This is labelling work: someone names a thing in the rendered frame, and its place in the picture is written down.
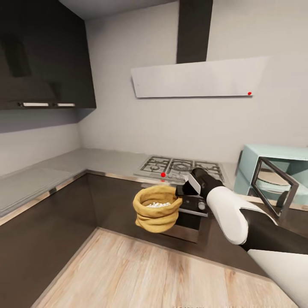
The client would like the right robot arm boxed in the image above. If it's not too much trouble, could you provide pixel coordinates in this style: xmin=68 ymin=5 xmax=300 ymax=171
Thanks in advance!
xmin=175 ymin=168 xmax=308 ymax=308

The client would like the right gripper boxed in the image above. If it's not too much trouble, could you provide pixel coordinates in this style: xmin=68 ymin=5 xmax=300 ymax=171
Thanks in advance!
xmin=175 ymin=183 xmax=198 ymax=196

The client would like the microwave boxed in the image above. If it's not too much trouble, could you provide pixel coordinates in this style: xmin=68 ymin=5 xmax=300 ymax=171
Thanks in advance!
xmin=239 ymin=143 xmax=308 ymax=223

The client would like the popcorn bag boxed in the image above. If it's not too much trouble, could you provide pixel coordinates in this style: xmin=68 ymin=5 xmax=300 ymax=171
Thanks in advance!
xmin=133 ymin=185 xmax=182 ymax=233

